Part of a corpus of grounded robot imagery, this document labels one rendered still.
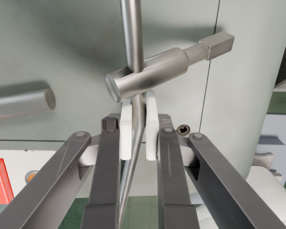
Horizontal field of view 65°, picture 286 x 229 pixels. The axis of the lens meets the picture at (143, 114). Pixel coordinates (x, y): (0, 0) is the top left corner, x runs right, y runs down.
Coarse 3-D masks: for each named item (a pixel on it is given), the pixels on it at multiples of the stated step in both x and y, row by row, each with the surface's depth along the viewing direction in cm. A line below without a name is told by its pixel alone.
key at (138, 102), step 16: (128, 0) 12; (128, 16) 13; (128, 32) 13; (128, 48) 14; (128, 64) 15; (144, 96) 17; (144, 112) 19; (144, 128) 20; (128, 160) 22; (128, 176) 24; (128, 192) 26
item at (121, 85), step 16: (224, 32) 19; (176, 48) 17; (192, 48) 18; (208, 48) 18; (224, 48) 19; (144, 64) 16; (160, 64) 16; (176, 64) 17; (192, 64) 18; (112, 80) 15; (128, 80) 15; (144, 80) 16; (160, 80) 16; (112, 96) 16; (128, 96) 16
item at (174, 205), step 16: (160, 144) 13; (176, 144) 13; (160, 160) 12; (176, 160) 12; (160, 176) 11; (176, 176) 11; (160, 192) 10; (176, 192) 10; (160, 208) 10; (176, 208) 8; (192, 208) 8; (160, 224) 10; (176, 224) 8; (192, 224) 8
